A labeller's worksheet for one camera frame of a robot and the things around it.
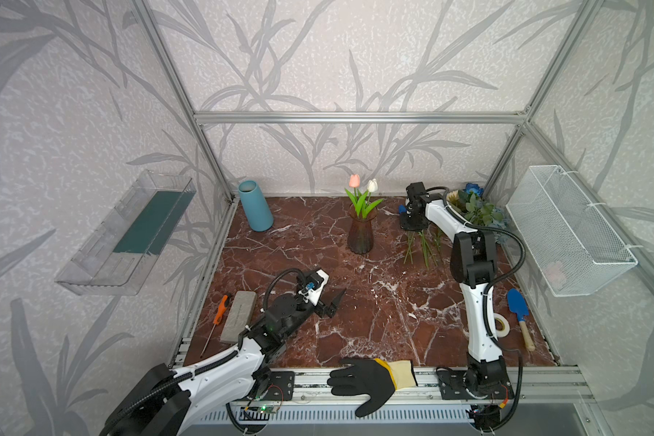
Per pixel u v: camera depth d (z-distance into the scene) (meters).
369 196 0.89
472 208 1.05
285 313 0.60
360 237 0.94
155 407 0.41
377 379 0.74
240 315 0.84
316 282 0.64
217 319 0.85
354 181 0.85
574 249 0.63
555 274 0.73
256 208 0.99
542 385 0.76
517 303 0.90
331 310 0.71
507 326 0.84
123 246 0.66
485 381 0.64
